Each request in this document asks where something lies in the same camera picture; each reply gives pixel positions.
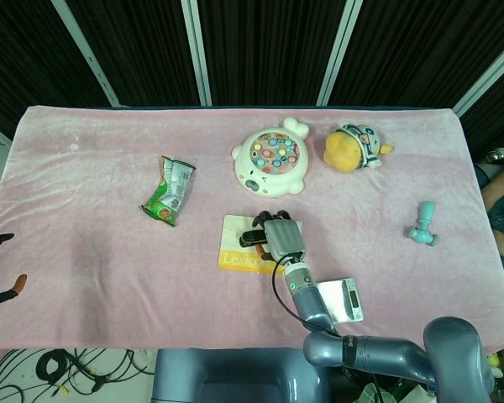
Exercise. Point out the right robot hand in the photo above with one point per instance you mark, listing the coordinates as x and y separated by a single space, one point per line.
282 238

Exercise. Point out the pink velvet table cloth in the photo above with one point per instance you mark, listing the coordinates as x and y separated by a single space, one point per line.
109 260

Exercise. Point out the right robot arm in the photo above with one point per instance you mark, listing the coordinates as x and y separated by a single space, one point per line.
361 340

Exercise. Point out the silver digital kitchen scale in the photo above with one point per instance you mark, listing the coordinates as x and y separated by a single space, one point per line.
344 300

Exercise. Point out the green snack bag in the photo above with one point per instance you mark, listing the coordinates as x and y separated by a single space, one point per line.
169 191

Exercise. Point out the yellow Lexicon book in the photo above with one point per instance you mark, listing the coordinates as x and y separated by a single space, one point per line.
235 241

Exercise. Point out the white seal fishing toy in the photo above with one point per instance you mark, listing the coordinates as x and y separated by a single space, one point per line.
270 161

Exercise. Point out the yellow plush toy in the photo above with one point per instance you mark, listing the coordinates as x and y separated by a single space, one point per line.
353 147

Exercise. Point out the person in jeans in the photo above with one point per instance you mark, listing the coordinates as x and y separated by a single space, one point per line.
502 201

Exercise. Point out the teal toy hammer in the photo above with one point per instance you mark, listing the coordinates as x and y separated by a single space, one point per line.
423 225

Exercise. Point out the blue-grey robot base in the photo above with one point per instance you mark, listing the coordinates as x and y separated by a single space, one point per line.
235 375

